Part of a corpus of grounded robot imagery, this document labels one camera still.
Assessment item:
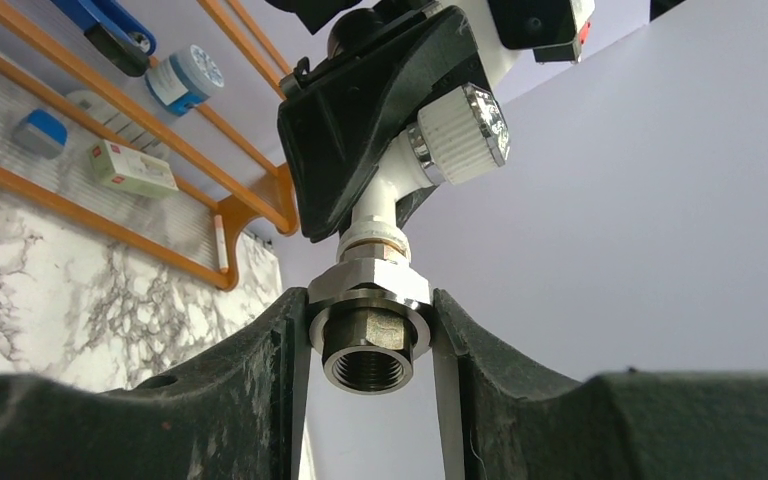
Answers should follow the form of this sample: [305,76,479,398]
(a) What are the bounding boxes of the blue white eraser block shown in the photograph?
[11,109,68,159]

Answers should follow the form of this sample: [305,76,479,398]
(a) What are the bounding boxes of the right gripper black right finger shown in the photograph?
[431,289,768,479]

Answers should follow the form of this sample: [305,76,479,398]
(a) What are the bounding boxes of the orange wooden dish rack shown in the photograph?
[0,0,300,293]

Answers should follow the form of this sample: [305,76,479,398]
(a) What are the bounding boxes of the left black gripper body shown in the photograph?
[270,1,445,87]

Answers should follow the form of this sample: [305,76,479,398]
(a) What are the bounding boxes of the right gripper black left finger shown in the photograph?
[0,288,311,479]

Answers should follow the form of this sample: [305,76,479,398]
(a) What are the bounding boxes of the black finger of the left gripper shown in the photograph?
[277,7,490,243]
[396,186,437,229]

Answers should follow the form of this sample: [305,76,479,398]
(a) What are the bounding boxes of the silver hex nut fitting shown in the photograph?
[307,241,433,395]

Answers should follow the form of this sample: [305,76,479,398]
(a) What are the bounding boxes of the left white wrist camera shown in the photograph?
[439,0,596,88]

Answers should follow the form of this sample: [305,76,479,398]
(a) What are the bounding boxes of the white plastic water faucet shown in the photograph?
[337,83,510,259]

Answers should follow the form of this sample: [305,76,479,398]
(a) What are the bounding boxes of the white green small box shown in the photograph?
[86,140,179,199]

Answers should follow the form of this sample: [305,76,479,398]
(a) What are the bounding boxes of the white pen with red tip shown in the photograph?
[213,214,230,274]

